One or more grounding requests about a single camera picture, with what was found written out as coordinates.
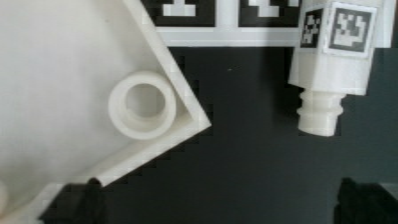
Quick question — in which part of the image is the white leg centre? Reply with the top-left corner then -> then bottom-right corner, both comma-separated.
288,0 -> 384,137

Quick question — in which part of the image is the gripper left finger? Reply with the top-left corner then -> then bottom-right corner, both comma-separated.
37,177 -> 110,224

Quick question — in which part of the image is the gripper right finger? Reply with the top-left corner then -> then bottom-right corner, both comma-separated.
334,178 -> 398,224

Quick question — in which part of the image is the white marker sheet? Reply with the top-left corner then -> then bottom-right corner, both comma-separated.
140,0 -> 398,49

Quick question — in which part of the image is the white square tabletop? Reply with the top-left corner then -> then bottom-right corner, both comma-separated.
0,0 -> 211,224

